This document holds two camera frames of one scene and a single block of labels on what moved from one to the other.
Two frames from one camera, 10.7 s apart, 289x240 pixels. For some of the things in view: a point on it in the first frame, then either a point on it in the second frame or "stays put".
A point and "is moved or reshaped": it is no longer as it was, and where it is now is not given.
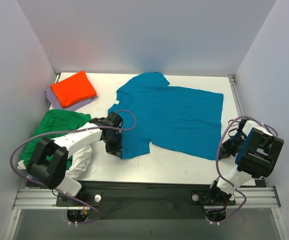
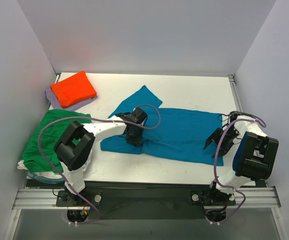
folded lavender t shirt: [54, 102] stays put
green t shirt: [56, 120] stays put
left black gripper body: [114, 146] to [133, 135]
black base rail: [147, 200] stays put
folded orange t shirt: [73, 90] stays put
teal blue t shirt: [173, 120] is moved or reshaped
